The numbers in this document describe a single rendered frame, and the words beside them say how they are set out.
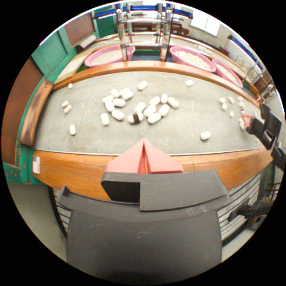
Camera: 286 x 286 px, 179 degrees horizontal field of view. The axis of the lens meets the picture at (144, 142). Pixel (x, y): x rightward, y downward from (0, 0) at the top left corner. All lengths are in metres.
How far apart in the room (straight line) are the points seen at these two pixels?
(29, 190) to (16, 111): 1.09
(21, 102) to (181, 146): 0.62
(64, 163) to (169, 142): 0.28
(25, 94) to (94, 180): 0.48
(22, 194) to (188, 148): 1.50
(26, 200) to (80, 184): 1.26
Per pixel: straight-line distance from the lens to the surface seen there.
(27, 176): 0.52
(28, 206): 1.48
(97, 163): 0.24
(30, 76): 0.57
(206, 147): 0.30
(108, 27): 2.91
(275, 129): 0.39
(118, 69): 0.41
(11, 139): 0.49
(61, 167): 0.31
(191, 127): 0.29
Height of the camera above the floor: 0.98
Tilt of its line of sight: 76 degrees down
